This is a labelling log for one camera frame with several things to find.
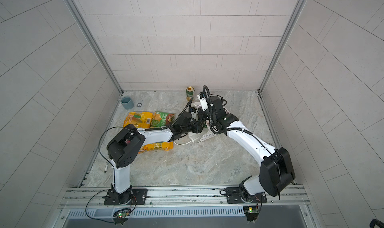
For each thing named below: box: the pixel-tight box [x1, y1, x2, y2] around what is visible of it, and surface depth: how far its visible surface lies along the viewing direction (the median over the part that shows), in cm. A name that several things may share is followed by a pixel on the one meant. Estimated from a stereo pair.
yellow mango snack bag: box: [122, 112, 153, 129], surface depth 97 cm
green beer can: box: [186, 86, 195, 101], surface depth 107 cm
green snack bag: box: [151, 111, 175, 127], surface depth 99 cm
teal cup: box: [121, 96, 135, 110], surface depth 105 cm
